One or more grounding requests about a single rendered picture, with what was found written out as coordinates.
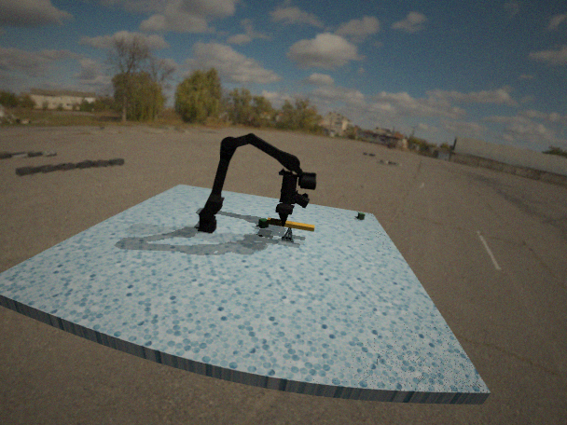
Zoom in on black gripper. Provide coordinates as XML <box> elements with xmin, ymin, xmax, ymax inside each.
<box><xmin>275</xmin><ymin>186</ymin><xmax>296</xmax><ymax>226</ymax></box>

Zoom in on yellow rectangular bar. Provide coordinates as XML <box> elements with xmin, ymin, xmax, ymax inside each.
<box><xmin>267</xmin><ymin>218</ymin><xmax>315</xmax><ymax>232</ymax></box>

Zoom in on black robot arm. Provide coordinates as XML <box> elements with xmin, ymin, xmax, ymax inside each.
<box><xmin>198</xmin><ymin>133</ymin><xmax>317</xmax><ymax>233</ymax></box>

